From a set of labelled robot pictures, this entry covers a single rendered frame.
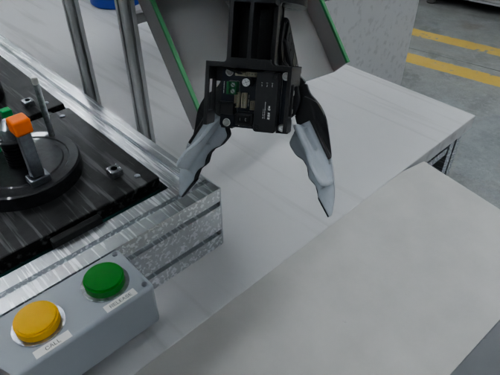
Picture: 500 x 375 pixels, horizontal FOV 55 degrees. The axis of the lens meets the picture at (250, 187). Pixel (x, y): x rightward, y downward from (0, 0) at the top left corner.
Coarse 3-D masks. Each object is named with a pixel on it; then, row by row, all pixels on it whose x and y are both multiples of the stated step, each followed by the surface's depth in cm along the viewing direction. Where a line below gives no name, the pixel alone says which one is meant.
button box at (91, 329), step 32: (64, 288) 48; (128, 288) 48; (0, 320) 45; (64, 320) 45; (96, 320) 45; (128, 320) 48; (0, 352) 42; (32, 352) 42; (64, 352) 43; (96, 352) 47
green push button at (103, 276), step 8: (104, 264) 48; (112, 264) 48; (88, 272) 48; (96, 272) 48; (104, 272) 48; (112, 272) 48; (120, 272) 48; (88, 280) 47; (96, 280) 47; (104, 280) 47; (112, 280) 47; (120, 280) 47; (88, 288) 46; (96, 288) 46; (104, 288) 46; (112, 288) 46; (120, 288) 47; (96, 296) 46; (104, 296) 46
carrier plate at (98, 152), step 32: (64, 128) 69; (96, 160) 63; (128, 160) 63; (96, 192) 58; (128, 192) 58; (0, 224) 53; (32, 224) 53; (64, 224) 53; (0, 256) 50; (32, 256) 52
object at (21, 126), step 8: (8, 120) 50; (16, 120) 50; (24, 120) 50; (16, 128) 50; (24, 128) 51; (32, 128) 51; (16, 136) 51; (24, 136) 52; (24, 144) 52; (32, 144) 53; (24, 152) 52; (32, 152) 53; (32, 160) 54; (32, 168) 54; (40, 168) 55; (32, 176) 55
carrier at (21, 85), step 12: (0, 60) 86; (0, 72) 82; (12, 72) 82; (0, 84) 75; (12, 84) 79; (24, 84) 79; (0, 96) 74; (12, 96) 76; (24, 96) 76; (48, 96) 76; (0, 108) 73; (12, 108) 73; (24, 108) 73; (36, 108) 73; (48, 108) 73; (60, 108) 74; (0, 120) 70
